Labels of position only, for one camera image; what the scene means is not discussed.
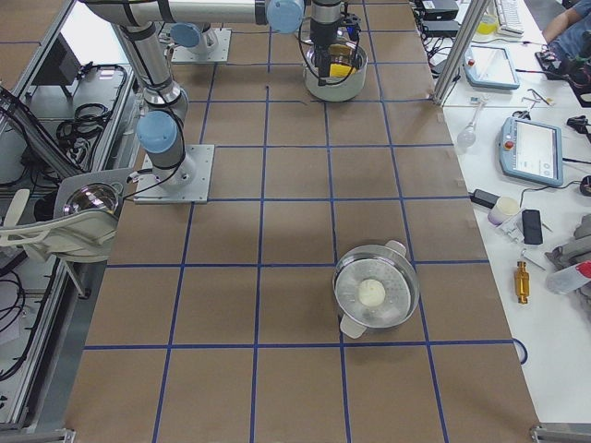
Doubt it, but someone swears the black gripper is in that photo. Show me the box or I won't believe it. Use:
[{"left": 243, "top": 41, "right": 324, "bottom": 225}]
[{"left": 316, "top": 13, "right": 361, "bottom": 78}]

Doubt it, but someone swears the yellow corn cob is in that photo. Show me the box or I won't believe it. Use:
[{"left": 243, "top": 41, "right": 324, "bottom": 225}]
[{"left": 330, "top": 64, "right": 357, "bottom": 78}]

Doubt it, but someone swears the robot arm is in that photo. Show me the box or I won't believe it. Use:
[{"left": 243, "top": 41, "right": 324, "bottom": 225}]
[
  {"left": 84, "top": 1, "right": 360, "bottom": 88},
  {"left": 114, "top": 22, "right": 192, "bottom": 189}
]

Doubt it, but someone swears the pale green electric pot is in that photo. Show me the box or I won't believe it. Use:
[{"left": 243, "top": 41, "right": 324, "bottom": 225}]
[{"left": 304, "top": 39, "right": 368, "bottom": 102}]

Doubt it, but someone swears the steel pot with lid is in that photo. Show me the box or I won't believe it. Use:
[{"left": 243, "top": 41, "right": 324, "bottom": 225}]
[{"left": 332, "top": 240, "right": 420, "bottom": 339}]

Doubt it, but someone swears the far blue teach pendant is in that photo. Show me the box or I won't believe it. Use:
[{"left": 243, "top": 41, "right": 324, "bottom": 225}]
[{"left": 464, "top": 45, "right": 520, "bottom": 90}]

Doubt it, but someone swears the blue teach pendant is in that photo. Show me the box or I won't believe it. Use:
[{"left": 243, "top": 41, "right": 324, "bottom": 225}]
[
  {"left": 464, "top": 45, "right": 520, "bottom": 90},
  {"left": 498, "top": 116, "right": 563, "bottom": 187}
]

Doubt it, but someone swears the black power adapter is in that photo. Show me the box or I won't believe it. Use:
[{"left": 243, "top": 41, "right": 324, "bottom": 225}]
[{"left": 469, "top": 189, "right": 500, "bottom": 209}]

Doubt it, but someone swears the near blue teach pendant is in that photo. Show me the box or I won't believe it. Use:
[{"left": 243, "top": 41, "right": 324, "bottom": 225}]
[{"left": 498, "top": 116, "right": 563, "bottom": 187}]

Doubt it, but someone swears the white paper cup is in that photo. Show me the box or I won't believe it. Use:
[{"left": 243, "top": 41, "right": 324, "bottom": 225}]
[{"left": 488, "top": 197, "right": 520, "bottom": 226}]

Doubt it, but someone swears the black phone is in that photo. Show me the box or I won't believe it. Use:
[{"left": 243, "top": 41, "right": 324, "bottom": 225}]
[{"left": 522, "top": 210, "right": 543, "bottom": 245}]

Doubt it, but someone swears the gold metal cylinder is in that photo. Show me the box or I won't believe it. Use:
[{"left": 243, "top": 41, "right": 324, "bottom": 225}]
[{"left": 513, "top": 260, "right": 530, "bottom": 305}]

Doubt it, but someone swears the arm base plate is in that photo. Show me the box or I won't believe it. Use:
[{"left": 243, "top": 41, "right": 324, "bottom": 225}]
[
  {"left": 172, "top": 28, "right": 232, "bottom": 65},
  {"left": 132, "top": 145, "right": 215, "bottom": 204}
]

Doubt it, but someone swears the aluminium frame post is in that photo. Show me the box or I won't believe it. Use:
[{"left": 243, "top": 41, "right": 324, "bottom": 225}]
[{"left": 432, "top": 0, "right": 488, "bottom": 105}]

